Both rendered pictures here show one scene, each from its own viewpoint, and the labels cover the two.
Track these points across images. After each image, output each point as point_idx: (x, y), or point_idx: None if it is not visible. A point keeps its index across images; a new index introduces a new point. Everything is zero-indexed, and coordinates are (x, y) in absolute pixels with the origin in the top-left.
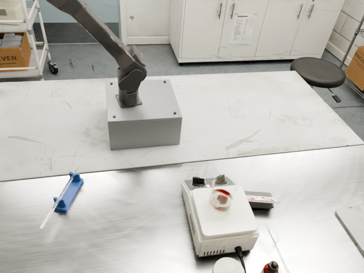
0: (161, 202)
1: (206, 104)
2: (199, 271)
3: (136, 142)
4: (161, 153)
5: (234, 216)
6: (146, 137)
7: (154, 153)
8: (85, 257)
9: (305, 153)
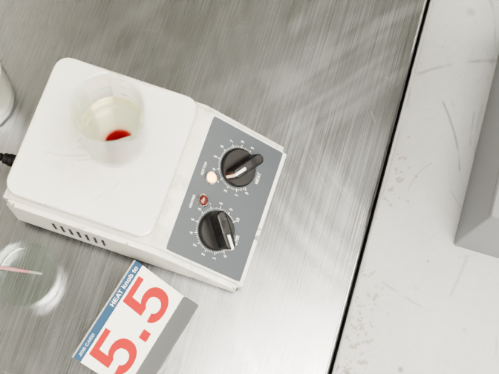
0: (259, 88)
1: None
2: (44, 79)
3: (493, 101)
4: (436, 170)
5: (67, 154)
6: (491, 125)
7: (446, 151)
8: None
9: None
